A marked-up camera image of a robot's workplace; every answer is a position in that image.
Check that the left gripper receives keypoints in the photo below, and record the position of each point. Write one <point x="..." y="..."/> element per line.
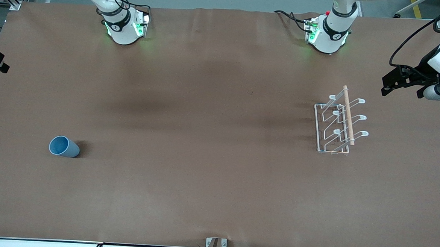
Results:
<point x="425" y="67"/>

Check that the blue plastic cup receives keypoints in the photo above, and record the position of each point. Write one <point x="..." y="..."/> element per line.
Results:
<point x="70" y="149"/>

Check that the brown paper table cover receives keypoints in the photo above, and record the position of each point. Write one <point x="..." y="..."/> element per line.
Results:
<point x="218" y="157"/>

